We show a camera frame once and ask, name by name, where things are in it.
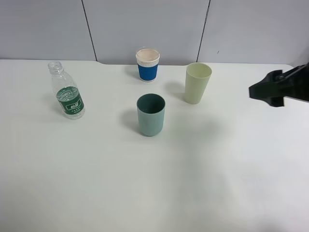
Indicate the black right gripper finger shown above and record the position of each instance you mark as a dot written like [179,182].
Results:
[277,85]

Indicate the teal plastic cup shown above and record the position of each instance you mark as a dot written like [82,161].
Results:
[151,111]

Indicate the clear plastic water bottle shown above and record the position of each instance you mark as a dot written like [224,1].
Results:
[66,91]

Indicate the pale green plastic cup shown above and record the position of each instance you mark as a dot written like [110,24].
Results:
[197,77]

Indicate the blue sleeved paper cup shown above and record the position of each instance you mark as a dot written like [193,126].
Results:
[147,61]

